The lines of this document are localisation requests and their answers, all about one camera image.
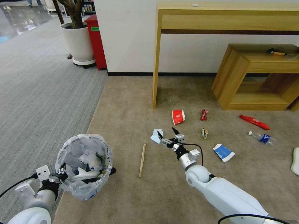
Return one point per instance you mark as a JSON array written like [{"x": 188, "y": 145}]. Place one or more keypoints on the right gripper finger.
[
  {"x": 161, "y": 137},
  {"x": 179, "y": 137}
]

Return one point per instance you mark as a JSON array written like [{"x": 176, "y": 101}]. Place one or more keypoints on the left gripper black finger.
[{"x": 63, "y": 174}]

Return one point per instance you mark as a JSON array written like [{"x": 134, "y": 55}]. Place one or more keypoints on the round grey trash bin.
[{"x": 102, "y": 177}]

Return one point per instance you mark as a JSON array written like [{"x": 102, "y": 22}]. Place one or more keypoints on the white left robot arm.
[{"x": 35, "y": 207}]

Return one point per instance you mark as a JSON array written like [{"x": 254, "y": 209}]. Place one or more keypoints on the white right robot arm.
[{"x": 224, "y": 193}]

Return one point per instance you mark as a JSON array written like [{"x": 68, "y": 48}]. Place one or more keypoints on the white trash pieces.
[{"x": 90, "y": 172}]

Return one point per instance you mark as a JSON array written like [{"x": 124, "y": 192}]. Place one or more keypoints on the clear plastic bin liner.
[{"x": 81, "y": 140}]

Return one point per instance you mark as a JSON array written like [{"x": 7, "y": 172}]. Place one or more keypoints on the small brown floor scrap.
[{"x": 69, "y": 56}]

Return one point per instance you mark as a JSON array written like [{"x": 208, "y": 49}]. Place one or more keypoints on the crumpled white blue paper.
[{"x": 154, "y": 136}]

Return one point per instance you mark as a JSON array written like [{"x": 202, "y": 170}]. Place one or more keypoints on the red white paper cup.
[{"x": 178, "y": 117}]

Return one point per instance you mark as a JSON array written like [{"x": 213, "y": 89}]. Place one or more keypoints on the yellow green snack wrapper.
[{"x": 204, "y": 133}]

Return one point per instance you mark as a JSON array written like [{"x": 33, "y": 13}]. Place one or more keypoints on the thin wooden stick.
[{"x": 142, "y": 161}]

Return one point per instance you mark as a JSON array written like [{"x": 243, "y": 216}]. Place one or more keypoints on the crushed red can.
[{"x": 204, "y": 115}]

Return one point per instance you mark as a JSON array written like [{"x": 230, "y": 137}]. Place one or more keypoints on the blue white paper carton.
[{"x": 223, "y": 152}]

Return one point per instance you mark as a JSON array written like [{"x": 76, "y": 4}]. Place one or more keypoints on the long red snack bag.
[{"x": 254, "y": 121}]

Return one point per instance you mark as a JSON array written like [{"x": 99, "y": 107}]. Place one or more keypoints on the low wooden side table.
[{"x": 233, "y": 74}]

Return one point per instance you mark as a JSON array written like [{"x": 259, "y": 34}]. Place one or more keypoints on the clear bottle blue label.
[{"x": 265, "y": 138}]

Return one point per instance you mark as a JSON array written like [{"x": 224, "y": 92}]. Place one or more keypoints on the red metal cabinet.
[{"x": 95, "y": 42}]

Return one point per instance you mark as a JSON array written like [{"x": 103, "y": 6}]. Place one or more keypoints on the white rounded flat object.
[{"x": 296, "y": 161}]

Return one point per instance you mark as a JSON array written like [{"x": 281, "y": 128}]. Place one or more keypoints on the tall wooden console table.
[{"x": 210, "y": 21}]

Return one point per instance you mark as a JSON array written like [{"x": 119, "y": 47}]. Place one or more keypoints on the white round planter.
[{"x": 78, "y": 44}]

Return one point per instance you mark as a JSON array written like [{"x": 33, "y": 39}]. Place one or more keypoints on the yellow black hand tool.
[{"x": 278, "y": 52}]

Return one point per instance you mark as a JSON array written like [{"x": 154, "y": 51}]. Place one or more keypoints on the shelf with bottles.
[{"x": 88, "y": 7}]

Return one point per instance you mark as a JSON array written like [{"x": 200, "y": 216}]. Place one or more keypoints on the brown tree trunk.
[{"x": 76, "y": 14}]

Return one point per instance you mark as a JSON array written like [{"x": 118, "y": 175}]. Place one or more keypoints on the dark wooden pole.
[{"x": 58, "y": 11}]

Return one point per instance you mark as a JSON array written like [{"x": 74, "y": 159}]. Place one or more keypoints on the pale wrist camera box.
[
  {"x": 176, "y": 147},
  {"x": 43, "y": 172}
]

